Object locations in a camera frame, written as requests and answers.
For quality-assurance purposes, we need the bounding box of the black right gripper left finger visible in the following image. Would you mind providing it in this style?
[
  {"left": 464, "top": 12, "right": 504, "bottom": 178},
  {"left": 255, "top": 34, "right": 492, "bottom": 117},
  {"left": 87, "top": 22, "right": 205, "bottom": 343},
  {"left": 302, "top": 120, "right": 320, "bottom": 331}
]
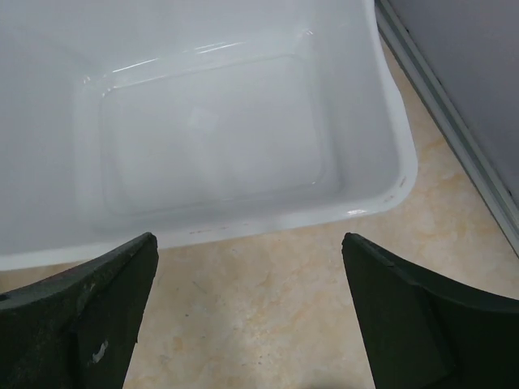
[{"left": 1, "top": 233, "right": 158, "bottom": 388}]

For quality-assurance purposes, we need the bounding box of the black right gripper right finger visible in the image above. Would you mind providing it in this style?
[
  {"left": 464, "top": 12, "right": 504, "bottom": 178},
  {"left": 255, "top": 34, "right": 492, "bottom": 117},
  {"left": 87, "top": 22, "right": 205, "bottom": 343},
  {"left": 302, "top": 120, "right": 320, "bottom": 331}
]
[{"left": 342, "top": 233, "right": 518, "bottom": 388}]

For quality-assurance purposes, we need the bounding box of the large white plastic container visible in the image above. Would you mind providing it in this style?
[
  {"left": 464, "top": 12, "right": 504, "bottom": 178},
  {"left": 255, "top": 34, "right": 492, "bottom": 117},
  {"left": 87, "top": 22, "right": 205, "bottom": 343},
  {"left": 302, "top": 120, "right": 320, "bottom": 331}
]
[{"left": 1, "top": 1, "right": 418, "bottom": 271}]

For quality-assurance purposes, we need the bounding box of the grey aluminium frame post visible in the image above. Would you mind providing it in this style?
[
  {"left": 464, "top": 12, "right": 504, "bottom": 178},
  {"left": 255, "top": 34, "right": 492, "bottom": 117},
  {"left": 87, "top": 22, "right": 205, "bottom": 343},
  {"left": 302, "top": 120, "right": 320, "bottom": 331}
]
[{"left": 375, "top": 1, "right": 518, "bottom": 253}]

